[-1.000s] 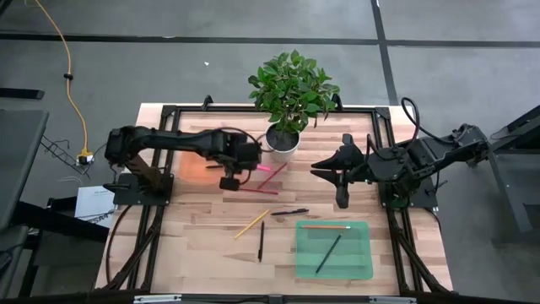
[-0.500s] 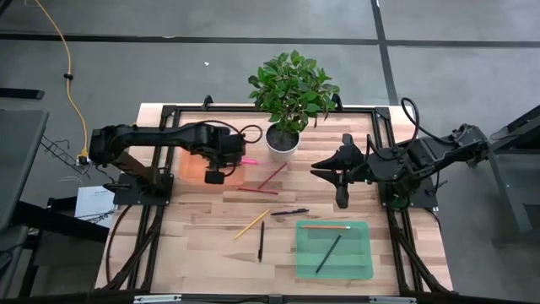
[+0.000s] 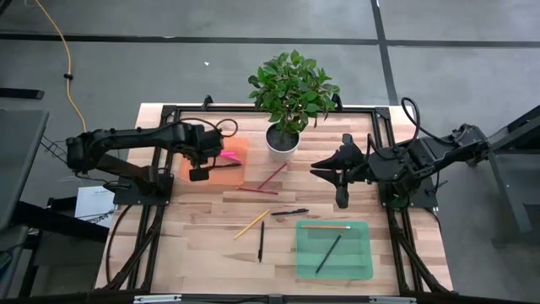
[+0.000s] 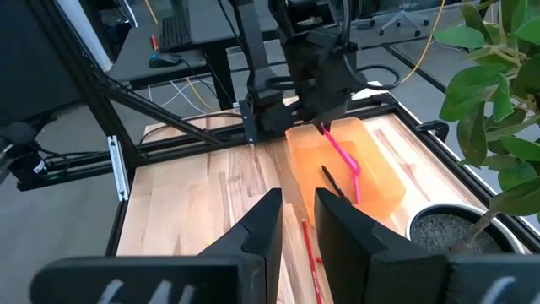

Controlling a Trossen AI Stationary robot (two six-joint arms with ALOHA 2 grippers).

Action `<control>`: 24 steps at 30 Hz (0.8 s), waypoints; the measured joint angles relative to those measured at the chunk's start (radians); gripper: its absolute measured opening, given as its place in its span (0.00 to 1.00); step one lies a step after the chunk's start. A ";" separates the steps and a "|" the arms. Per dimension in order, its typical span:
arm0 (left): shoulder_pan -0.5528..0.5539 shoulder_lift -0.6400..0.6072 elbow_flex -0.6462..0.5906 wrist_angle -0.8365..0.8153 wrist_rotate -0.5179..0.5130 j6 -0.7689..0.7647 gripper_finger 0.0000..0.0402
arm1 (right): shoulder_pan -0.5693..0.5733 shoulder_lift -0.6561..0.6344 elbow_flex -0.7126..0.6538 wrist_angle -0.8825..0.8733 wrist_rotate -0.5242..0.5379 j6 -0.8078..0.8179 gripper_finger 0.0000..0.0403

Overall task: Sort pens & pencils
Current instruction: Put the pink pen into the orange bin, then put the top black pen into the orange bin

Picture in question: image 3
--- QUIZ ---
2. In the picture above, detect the silver bracket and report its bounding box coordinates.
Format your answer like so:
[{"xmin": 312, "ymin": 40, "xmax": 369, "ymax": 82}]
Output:
[
  {"xmin": 368, "ymin": 296, "xmax": 418, "ymax": 304},
  {"xmin": 132, "ymin": 294, "xmax": 183, "ymax": 304}
]

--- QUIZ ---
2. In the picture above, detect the black floor cable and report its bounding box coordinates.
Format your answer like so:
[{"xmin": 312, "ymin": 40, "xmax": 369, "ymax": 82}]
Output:
[{"xmin": 104, "ymin": 204, "xmax": 127, "ymax": 285}]

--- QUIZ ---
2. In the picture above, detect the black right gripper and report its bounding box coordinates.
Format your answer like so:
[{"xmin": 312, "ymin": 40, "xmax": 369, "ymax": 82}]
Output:
[{"xmin": 310, "ymin": 133, "xmax": 384, "ymax": 210}]

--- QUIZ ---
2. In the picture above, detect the green translucent tray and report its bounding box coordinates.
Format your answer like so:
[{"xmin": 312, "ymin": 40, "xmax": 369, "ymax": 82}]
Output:
[{"xmin": 294, "ymin": 220, "xmax": 375, "ymax": 281}]

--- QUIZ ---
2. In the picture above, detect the black aluminium rig frame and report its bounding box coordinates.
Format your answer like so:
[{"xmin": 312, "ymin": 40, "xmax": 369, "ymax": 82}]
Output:
[{"xmin": 94, "ymin": 95, "xmax": 455, "ymax": 299}]

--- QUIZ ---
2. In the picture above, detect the dark desk frame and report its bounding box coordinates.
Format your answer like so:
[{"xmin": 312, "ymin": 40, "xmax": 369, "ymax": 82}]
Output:
[{"xmin": 463, "ymin": 103, "xmax": 540, "ymax": 237}]

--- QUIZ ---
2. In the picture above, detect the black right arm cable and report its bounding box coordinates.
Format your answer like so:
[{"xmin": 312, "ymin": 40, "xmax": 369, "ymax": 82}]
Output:
[{"xmin": 399, "ymin": 96, "xmax": 460, "ymax": 148}]

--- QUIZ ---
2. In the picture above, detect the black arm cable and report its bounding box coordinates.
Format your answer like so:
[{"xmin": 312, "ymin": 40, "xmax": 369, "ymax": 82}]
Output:
[
  {"xmin": 399, "ymin": 96, "xmax": 460, "ymax": 148},
  {"xmin": 179, "ymin": 117, "xmax": 240, "ymax": 139}
]

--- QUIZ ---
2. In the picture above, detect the yellow hanging cable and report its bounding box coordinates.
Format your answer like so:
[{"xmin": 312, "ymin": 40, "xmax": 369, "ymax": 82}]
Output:
[{"xmin": 35, "ymin": 0, "xmax": 89, "ymax": 133}]

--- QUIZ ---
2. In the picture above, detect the potted plant white pot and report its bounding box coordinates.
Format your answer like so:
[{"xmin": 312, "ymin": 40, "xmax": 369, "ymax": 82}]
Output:
[{"xmin": 247, "ymin": 49, "xmax": 342, "ymax": 163}]

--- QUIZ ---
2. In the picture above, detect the orange translucent tray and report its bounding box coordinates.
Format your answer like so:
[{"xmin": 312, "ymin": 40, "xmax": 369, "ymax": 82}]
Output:
[{"xmin": 177, "ymin": 135, "xmax": 251, "ymax": 187}]

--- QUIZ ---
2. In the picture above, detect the red pencil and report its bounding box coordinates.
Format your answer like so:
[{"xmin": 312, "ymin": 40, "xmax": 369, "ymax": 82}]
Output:
[
  {"xmin": 237, "ymin": 187, "xmax": 280, "ymax": 196},
  {"xmin": 256, "ymin": 161, "xmax": 289, "ymax": 190}
]

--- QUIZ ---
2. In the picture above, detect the grey desk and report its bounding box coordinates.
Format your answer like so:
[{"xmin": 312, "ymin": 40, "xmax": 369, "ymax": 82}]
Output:
[{"xmin": 0, "ymin": 108, "xmax": 50, "ymax": 231}]

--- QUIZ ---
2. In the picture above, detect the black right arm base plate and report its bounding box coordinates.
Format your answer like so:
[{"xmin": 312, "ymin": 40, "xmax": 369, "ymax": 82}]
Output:
[{"xmin": 381, "ymin": 176, "xmax": 440, "ymax": 211}]

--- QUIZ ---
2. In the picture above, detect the dark pencil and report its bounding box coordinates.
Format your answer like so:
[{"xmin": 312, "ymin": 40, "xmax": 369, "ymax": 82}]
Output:
[{"xmin": 314, "ymin": 233, "xmax": 343, "ymax": 274}]

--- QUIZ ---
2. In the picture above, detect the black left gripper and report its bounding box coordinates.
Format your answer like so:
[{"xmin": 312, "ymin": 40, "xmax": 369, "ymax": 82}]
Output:
[{"xmin": 184, "ymin": 125, "xmax": 225, "ymax": 183}]

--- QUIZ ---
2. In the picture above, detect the white paper sheet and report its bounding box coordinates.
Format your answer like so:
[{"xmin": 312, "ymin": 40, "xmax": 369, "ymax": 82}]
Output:
[{"xmin": 74, "ymin": 184, "xmax": 117, "ymax": 229}]

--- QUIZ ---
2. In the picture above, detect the yellow pencil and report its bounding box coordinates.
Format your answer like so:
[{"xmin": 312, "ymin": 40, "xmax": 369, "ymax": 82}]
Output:
[{"xmin": 233, "ymin": 209, "xmax": 272, "ymax": 242}]

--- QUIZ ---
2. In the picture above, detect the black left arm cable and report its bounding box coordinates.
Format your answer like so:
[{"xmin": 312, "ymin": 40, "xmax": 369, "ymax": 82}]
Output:
[{"xmin": 179, "ymin": 117, "xmax": 240, "ymax": 139}]

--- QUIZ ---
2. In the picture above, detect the black floor strip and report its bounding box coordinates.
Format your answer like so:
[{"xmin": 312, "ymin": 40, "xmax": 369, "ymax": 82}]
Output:
[{"xmin": 0, "ymin": 86, "xmax": 46, "ymax": 100}]

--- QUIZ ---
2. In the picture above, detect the black wire cable basket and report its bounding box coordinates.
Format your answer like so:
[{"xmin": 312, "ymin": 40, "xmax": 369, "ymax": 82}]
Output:
[{"xmin": 39, "ymin": 133, "xmax": 92, "ymax": 175}]

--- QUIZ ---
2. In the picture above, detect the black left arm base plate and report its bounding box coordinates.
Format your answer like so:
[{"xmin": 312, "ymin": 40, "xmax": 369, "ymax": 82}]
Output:
[{"xmin": 112, "ymin": 166, "xmax": 175, "ymax": 208}]

